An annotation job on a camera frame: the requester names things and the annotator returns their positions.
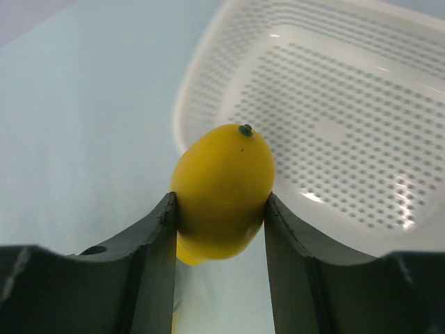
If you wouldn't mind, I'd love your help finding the yellow fake lemon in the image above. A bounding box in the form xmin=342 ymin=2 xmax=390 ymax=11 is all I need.
xmin=170 ymin=124 xmax=275 ymax=266

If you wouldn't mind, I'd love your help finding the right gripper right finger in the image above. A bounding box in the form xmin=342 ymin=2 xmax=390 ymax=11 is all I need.
xmin=264 ymin=195 xmax=444 ymax=333

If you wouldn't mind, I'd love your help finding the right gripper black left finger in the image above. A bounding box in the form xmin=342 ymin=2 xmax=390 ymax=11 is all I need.
xmin=1 ymin=193 xmax=176 ymax=333

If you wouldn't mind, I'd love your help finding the white perforated plastic basket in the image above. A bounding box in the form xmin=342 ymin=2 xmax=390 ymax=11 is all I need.
xmin=173 ymin=1 xmax=444 ymax=256

